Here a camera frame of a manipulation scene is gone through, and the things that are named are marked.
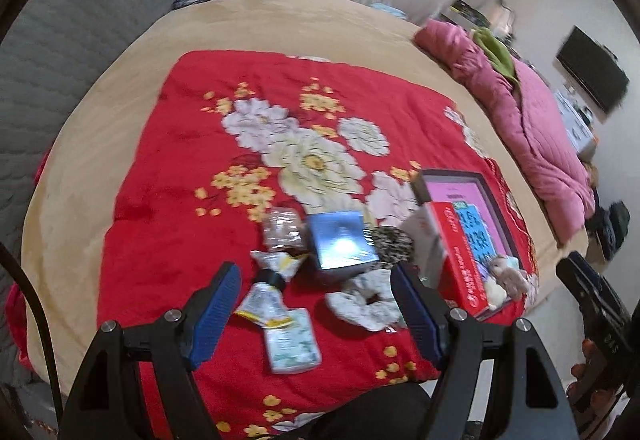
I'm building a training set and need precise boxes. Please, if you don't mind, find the red box with white lid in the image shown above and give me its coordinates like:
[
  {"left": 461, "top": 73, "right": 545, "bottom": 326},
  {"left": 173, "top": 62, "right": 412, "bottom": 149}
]
[{"left": 402, "top": 201, "right": 526, "bottom": 321}]

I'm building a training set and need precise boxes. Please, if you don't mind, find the beige fleece blanket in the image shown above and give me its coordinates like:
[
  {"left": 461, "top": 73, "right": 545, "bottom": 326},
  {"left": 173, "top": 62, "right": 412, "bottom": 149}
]
[{"left": 20, "top": 0, "right": 588, "bottom": 401}]

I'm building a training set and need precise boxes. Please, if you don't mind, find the white floral scrunchie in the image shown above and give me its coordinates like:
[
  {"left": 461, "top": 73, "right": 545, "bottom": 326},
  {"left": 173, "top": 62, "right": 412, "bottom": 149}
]
[{"left": 325, "top": 268, "right": 408, "bottom": 332}]

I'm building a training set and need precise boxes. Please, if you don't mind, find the grey quilted cover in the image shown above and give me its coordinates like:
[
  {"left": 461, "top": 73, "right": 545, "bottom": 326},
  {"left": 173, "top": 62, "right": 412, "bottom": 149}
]
[{"left": 0, "top": 0, "right": 201, "bottom": 391}]

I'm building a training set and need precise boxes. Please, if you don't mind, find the green cloth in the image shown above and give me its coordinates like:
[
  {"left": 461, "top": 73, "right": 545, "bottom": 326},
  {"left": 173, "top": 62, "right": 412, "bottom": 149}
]
[{"left": 472, "top": 27, "right": 516, "bottom": 81}]

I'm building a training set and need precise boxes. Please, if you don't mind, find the thick black cable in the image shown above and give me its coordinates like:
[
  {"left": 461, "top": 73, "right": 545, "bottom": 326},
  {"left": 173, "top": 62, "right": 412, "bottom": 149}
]
[{"left": 0, "top": 242, "right": 63, "bottom": 413}]

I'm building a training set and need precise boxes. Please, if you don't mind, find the dark yellow printed bag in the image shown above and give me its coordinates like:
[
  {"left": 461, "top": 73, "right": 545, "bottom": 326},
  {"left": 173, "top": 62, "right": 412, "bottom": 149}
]
[{"left": 450, "top": 0, "right": 482, "bottom": 22}]

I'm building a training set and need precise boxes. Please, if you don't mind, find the black wall television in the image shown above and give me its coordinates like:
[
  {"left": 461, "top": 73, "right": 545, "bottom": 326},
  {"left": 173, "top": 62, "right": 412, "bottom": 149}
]
[{"left": 556, "top": 26, "right": 630, "bottom": 116}]

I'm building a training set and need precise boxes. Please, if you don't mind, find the pink bunny plush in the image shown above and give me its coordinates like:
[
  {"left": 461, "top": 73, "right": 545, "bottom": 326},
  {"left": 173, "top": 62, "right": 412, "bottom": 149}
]
[{"left": 487, "top": 256, "right": 530, "bottom": 296}]

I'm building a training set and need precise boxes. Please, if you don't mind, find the black bag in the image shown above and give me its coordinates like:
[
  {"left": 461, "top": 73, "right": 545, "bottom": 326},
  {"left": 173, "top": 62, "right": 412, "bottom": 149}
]
[{"left": 592, "top": 201, "right": 632, "bottom": 253}]

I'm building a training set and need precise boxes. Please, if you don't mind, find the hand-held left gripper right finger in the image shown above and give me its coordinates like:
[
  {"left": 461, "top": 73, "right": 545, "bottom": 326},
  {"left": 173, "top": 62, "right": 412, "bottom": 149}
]
[{"left": 391, "top": 262, "right": 581, "bottom": 440}]

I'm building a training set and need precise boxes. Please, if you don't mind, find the person's right hand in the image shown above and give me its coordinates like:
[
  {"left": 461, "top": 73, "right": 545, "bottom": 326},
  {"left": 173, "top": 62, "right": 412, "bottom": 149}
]
[{"left": 567, "top": 339, "right": 597, "bottom": 400}]

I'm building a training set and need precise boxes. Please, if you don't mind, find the red floral blanket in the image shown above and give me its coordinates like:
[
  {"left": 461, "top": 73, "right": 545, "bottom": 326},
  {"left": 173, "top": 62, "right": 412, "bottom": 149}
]
[{"left": 5, "top": 51, "right": 541, "bottom": 438}]

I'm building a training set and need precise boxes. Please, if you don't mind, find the yellow white tube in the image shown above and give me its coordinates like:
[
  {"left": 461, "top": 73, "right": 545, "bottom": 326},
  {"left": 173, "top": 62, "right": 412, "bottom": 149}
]
[{"left": 234, "top": 250, "right": 308, "bottom": 328}]

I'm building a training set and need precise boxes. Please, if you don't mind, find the leopard print scrunchie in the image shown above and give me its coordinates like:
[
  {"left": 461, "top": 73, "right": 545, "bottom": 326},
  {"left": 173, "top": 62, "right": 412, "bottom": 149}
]
[{"left": 372, "top": 226, "right": 416, "bottom": 266}]

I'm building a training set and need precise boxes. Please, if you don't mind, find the clear plastic bag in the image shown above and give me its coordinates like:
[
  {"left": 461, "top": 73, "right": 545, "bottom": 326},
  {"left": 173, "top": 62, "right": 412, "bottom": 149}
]
[{"left": 262, "top": 209, "right": 306, "bottom": 253}]

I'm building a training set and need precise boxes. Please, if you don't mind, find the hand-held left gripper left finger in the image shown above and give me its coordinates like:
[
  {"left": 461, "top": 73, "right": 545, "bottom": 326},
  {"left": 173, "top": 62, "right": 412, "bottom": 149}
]
[{"left": 60, "top": 261, "right": 243, "bottom": 440}]

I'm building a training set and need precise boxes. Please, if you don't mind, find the blue box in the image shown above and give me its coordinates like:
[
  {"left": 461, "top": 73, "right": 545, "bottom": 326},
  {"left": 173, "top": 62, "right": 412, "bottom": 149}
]
[{"left": 306, "top": 211, "right": 381, "bottom": 281}]

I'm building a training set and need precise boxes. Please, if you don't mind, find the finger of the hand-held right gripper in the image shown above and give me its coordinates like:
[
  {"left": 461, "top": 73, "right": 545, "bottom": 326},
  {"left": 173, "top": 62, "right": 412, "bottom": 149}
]
[{"left": 556, "top": 252, "right": 621, "bottom": 321}]

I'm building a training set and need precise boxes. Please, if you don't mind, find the pink quilt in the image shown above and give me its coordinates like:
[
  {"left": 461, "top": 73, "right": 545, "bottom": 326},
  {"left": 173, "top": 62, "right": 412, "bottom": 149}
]
[{"left": 414, "top": 19, "right": 598, "bottom": 248}]

